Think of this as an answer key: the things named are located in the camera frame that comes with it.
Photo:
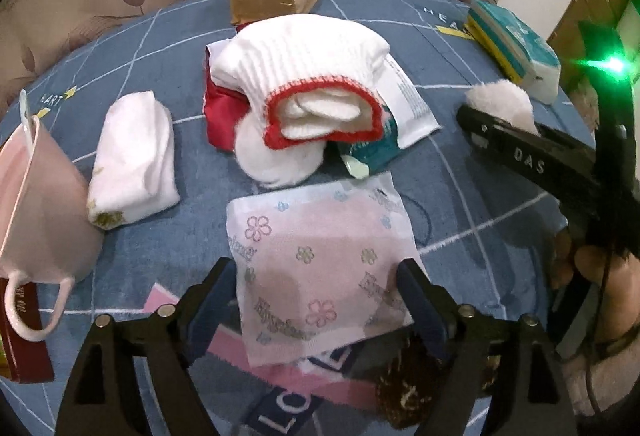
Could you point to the person's right hand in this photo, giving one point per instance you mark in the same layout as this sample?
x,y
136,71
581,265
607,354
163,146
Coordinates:
x,y
590,266

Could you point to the pink mug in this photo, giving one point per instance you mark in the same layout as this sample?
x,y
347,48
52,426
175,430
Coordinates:
x,y
40,216

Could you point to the white spoon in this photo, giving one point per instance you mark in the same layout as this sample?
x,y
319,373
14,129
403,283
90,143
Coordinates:
x,y
26,108

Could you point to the red pouch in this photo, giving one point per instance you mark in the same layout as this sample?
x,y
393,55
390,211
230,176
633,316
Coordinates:
x,y
222,115

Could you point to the round white cotton pad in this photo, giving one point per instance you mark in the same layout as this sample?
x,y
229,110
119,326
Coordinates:
x,y
275,160

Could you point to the dark brown patterned sock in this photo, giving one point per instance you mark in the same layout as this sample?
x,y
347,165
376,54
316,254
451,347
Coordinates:
x,y
410,391

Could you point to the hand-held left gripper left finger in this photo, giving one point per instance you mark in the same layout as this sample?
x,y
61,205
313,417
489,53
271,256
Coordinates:
x,y
215,303

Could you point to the person's right forearm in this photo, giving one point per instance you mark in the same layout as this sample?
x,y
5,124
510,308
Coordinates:
x,y
615,381

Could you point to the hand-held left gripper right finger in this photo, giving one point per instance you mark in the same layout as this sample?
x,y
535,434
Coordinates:
x,y
419,311

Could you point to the blue and yellow tissue pack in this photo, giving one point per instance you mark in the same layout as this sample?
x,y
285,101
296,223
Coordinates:
x,y
515,45

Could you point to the red and gold tin box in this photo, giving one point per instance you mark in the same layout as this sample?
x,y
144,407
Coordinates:
x,y
25,346

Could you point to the white printed packet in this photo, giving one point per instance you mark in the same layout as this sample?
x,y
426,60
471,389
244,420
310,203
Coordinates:
x,y
412,110

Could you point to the floral print soft packet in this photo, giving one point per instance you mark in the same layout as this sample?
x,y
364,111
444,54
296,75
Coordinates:
x,y
320,266

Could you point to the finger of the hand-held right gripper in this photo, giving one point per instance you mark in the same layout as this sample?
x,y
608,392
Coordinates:
x,y
520,155
565,138

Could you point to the white sock with red trim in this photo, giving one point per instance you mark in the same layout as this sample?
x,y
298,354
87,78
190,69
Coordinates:
x,y
310,55

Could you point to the cardboard box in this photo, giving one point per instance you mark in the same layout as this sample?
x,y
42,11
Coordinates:
x,y
575,10

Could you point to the plain white sock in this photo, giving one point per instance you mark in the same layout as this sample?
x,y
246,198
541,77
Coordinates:
x,y
137,155

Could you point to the white fluffy pad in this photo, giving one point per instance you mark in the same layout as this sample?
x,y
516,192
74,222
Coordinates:
x,y
505,103

